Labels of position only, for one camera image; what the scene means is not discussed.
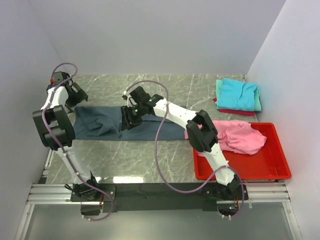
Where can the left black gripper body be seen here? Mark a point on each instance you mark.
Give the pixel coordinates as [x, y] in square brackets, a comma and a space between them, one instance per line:
[77, 94]

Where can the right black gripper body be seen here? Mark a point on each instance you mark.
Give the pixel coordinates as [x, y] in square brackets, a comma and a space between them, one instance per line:
[128, 117]

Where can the slate blue t shirt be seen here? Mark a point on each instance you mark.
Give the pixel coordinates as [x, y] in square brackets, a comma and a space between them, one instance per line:
[103, 123]

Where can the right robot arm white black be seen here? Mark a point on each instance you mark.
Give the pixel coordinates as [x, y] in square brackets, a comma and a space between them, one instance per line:
[202, 134]

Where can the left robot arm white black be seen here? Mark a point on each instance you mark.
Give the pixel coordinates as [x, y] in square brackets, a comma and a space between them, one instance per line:
[57, 133]

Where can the cyan folded t shirt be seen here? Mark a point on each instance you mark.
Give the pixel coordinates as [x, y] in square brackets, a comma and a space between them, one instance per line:
[237, 93]

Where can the crimson folded t shirt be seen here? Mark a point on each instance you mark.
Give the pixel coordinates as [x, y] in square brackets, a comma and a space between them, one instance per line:
[238, 112]

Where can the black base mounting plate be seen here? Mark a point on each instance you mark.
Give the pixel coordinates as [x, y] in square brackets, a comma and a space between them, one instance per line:
[158, 196]

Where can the pink t shirt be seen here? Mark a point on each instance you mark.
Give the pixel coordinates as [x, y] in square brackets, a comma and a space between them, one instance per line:
[239, 137]

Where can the teal green folded t shirt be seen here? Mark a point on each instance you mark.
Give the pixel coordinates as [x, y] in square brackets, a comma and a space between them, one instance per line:
[258, 100]

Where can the red plastic bin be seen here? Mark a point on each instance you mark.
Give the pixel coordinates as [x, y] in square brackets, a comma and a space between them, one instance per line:
[268, 164]

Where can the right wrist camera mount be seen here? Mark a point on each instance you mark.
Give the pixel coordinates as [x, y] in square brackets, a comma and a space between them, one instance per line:
[128, 98]

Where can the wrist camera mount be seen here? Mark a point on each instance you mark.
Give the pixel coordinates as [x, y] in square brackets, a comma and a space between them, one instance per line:
[128, 98]
[58, 77]

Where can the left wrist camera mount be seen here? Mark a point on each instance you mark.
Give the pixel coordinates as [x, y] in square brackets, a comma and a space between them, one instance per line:
[58, 77]

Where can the aluminium extrusion rail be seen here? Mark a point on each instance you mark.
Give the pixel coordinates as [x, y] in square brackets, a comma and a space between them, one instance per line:
[263, 191]

